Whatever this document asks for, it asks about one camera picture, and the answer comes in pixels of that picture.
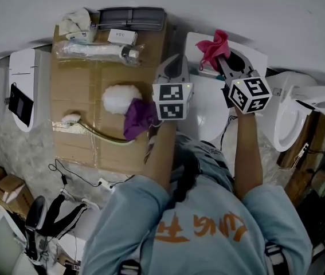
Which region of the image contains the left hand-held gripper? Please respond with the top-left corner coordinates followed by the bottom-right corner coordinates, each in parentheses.
top-left (152, 54), bottom-right (194, 122)

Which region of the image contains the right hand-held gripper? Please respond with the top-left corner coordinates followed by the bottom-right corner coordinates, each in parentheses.
top-left (218, 48), bottom-right (273, 115)

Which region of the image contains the pink cloth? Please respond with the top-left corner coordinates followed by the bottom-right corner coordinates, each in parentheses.
top-left (195, 29), bottom-right (231, 72)

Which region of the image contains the white toilet with tank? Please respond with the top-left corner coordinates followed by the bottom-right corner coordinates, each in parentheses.
top-left (185, 32), bottom-right (268, 143)

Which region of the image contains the person's right forearm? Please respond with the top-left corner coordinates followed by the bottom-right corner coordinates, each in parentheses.
top-left (233, 112), bottom-right (265, 200)

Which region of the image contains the person's left forearm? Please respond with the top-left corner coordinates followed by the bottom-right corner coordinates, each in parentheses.
top-left (143, 120), bottom-right (180, 191)

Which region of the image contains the white toilet with raised lid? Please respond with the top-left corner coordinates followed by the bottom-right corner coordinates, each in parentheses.
top-left (265, 70), bottom-right (325, 154)

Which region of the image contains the white toilet with flat lid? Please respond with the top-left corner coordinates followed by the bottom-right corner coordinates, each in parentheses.
top-left (9, 49), bottom-right (41, 133)

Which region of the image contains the purple cloth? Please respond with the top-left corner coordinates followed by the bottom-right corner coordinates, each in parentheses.
top-left (123, 97), bottom-right (159, 142)

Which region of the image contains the white fluffy ball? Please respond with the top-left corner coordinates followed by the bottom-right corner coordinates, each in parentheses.
top-left (101, 84), bottom-right (143, 115)

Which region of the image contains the small white box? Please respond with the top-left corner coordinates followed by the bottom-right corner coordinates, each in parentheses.
top-left (107, 29), bottom-right (138, 45)

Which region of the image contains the grey plastic tray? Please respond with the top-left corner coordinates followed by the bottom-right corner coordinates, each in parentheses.
top-left (97, 7), bottom-right (167, 32)

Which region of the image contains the plastic-wrapped white tube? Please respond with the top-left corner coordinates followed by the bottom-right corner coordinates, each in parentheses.
top-left (55, 41), bottom-right (123, 67)

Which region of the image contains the white blue packet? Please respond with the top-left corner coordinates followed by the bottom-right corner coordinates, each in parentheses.
top-left (64, 29), bottom-right (97, 43)

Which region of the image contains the large cardboard box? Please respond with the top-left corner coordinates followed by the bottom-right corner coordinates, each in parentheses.
top-left (50, 13), bottom-right (169, 174)

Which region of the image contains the cream rag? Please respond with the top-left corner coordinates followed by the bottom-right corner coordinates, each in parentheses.
top-left (57, 7), bottom-right (93, 36)

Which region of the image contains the brown wooden platform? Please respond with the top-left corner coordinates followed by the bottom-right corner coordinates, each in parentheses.
top-left (276, 110), bottom-right (325, 209)

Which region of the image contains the white power strip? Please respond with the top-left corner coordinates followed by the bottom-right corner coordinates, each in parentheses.
top-left (97, 177), bottom-right (116, 194)

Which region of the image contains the black panel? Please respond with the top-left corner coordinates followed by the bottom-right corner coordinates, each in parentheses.
top-left (8, 83), bottom-right (34, 127)

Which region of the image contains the person's light blue shirt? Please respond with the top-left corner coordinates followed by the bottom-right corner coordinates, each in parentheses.
top-left (80, 132), bottom-right (314, 275)

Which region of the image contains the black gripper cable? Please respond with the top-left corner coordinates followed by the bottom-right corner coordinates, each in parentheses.
top-left (220, 115), bottom-right (239, 152)

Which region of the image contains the black floor cable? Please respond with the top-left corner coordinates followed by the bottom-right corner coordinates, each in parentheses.
top-left (48, 158), bottom-right (103, 188)

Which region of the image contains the black white harness strap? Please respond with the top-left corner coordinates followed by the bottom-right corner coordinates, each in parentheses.
top-left (265, 242), bottom-right (288, 275)
top-left (119, 259), bottom-right (142, 275)

